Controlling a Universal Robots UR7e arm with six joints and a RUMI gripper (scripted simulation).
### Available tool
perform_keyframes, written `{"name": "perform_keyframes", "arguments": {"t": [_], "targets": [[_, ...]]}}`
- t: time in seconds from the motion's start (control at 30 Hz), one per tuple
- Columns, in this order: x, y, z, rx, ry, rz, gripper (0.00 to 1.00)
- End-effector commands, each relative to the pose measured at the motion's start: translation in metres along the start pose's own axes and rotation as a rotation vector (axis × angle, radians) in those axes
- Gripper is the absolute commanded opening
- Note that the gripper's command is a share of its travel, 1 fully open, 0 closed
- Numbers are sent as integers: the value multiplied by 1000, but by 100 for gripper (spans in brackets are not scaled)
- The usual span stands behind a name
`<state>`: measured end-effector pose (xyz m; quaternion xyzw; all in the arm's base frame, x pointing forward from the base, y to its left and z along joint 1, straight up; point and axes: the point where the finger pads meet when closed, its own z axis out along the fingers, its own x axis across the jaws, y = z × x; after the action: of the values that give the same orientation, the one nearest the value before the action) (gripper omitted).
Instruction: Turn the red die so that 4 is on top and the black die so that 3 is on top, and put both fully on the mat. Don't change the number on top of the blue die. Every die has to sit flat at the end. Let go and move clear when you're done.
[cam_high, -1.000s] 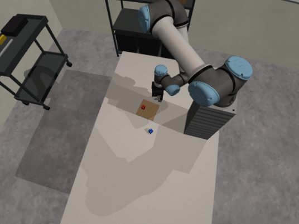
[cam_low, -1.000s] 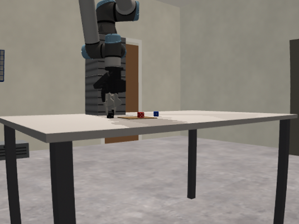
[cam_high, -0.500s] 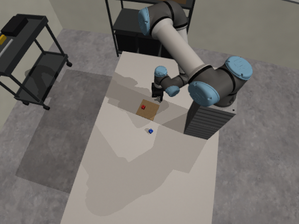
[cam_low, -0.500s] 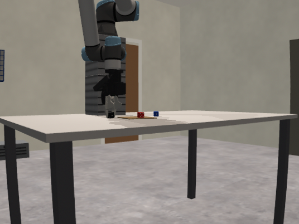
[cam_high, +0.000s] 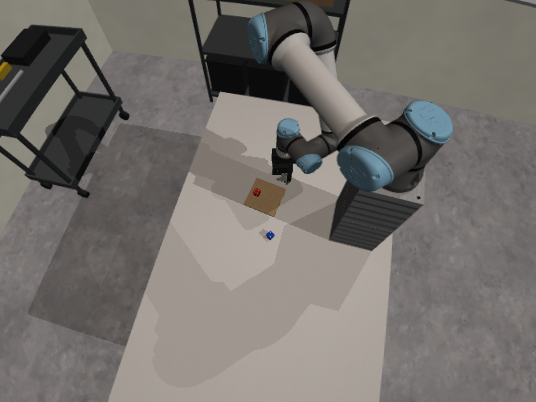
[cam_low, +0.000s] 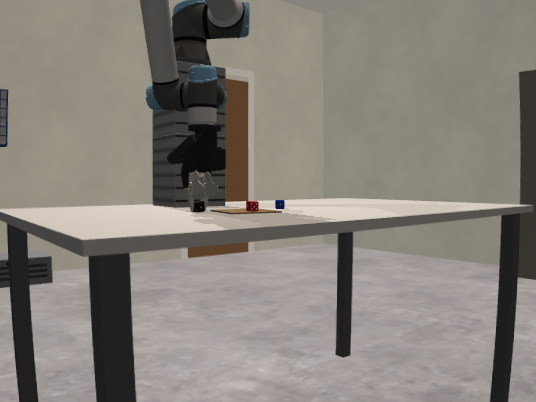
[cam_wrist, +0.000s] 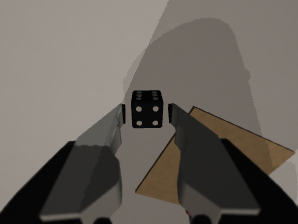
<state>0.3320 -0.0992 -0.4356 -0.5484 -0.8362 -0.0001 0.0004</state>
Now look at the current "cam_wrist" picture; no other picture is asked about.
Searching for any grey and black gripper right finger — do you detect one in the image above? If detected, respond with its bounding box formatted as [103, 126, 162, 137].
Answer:
[168, 103, 298, 224]

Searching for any black die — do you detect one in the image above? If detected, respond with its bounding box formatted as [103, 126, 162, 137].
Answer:
[131, 90, 163, 128]

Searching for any tan flat mat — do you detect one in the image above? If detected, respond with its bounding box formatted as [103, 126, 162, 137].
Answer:
[135, 106, 295, 205]

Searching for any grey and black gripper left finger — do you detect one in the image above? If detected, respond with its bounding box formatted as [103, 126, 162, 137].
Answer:
[0, 104, 125, 224]

